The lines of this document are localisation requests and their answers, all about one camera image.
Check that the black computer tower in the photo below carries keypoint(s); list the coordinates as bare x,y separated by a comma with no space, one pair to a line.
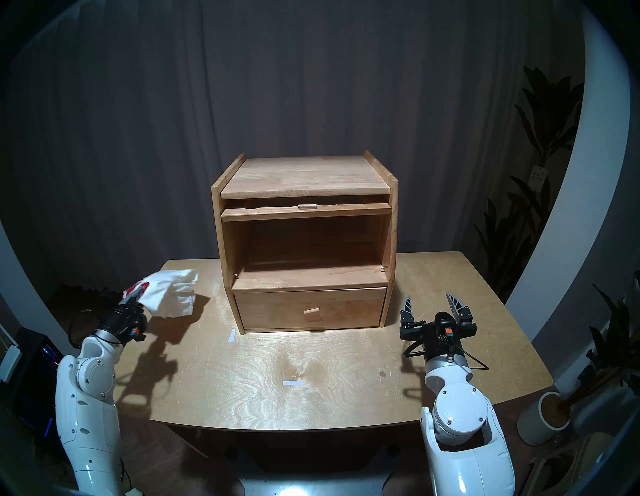
35,390

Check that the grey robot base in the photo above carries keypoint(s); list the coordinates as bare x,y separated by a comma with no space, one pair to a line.
310,482

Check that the white paper plant tag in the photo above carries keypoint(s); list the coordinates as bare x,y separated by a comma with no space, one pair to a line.
538,177

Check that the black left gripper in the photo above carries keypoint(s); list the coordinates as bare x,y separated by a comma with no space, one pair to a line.
120,320

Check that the white box device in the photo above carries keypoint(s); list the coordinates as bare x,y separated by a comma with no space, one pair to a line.
9,362

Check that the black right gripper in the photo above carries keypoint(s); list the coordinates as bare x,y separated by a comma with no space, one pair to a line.
415,332

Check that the grey curtain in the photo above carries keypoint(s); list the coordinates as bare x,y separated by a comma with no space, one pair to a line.
300,75

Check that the tall dark leafy plant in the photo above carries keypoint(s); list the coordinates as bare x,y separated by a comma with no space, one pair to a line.
545,115

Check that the white shirt with red print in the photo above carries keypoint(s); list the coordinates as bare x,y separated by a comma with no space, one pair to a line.
172,295

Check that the dark potted plant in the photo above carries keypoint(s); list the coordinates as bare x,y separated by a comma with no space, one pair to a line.
612,350

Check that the wooden cabinet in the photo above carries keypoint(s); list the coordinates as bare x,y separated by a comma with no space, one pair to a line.
305,175

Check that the white round plant pot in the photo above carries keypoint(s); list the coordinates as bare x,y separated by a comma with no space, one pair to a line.
532,425

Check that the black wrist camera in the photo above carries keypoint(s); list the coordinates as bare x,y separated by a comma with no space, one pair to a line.
444,322
137,332

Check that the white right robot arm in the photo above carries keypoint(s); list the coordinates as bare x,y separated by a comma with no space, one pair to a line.
465,450

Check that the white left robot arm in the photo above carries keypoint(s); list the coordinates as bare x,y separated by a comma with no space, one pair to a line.
90,415

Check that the wooden sliding panel with knob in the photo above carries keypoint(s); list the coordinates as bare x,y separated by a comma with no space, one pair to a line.
260,214

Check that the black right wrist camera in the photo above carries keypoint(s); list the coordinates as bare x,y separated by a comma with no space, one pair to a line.
444,322

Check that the wooden drawer with knob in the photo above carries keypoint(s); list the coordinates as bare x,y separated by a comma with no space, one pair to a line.
280,310

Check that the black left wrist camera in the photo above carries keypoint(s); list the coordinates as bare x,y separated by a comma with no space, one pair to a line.
137,332

